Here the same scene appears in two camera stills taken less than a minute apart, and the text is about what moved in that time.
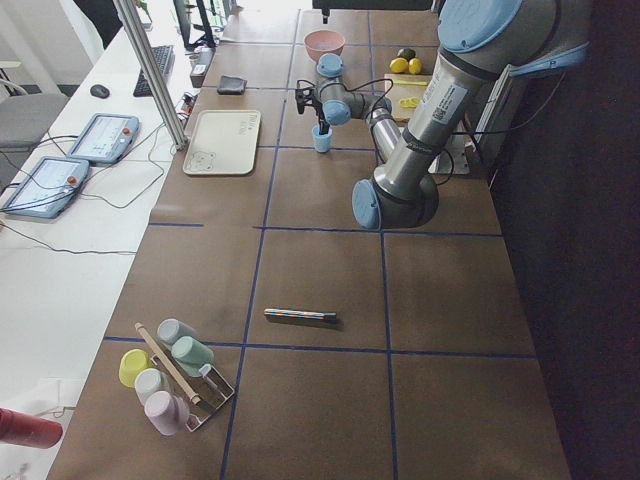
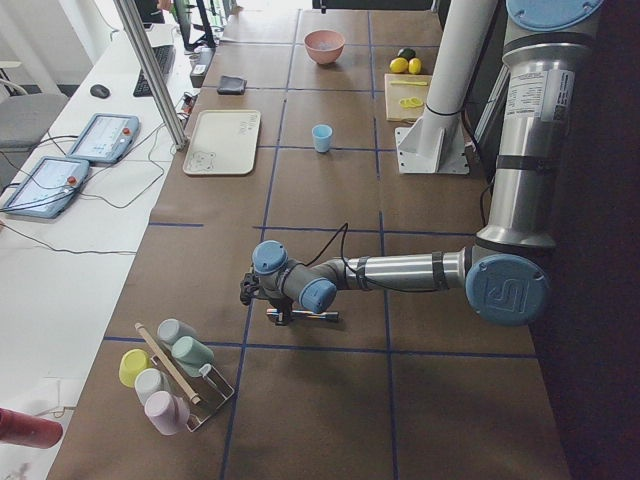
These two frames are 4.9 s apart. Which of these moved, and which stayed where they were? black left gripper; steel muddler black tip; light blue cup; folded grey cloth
Moved: black left gripper
Stayed: steel muddler black tip; folded grey cloth; light blue cup
